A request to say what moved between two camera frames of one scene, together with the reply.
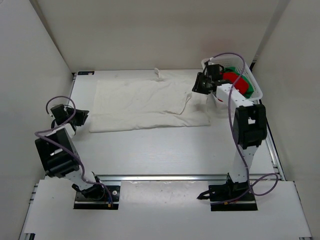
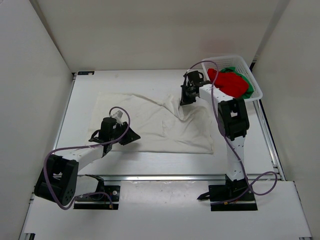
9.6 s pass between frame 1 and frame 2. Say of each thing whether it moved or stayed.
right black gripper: moved
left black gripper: moved
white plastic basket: stayed
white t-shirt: moved
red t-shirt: stayed
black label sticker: stayed
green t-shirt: stayed
